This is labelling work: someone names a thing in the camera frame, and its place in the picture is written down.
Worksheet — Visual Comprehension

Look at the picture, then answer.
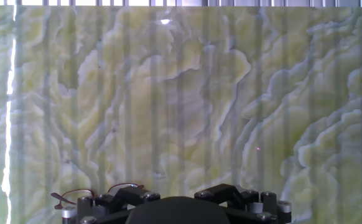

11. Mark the green marble pattern mat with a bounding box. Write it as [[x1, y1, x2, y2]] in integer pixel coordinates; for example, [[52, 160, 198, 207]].
[[0, 6, 362, 224]]

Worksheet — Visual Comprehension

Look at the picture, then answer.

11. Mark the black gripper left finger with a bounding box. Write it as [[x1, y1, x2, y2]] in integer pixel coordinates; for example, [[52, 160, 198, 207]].
[[62, 185, 162, 224]]

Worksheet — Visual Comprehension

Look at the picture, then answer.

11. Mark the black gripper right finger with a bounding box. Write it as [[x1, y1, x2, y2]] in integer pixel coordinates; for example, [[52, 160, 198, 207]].
[[194, 183, 293, 224]]

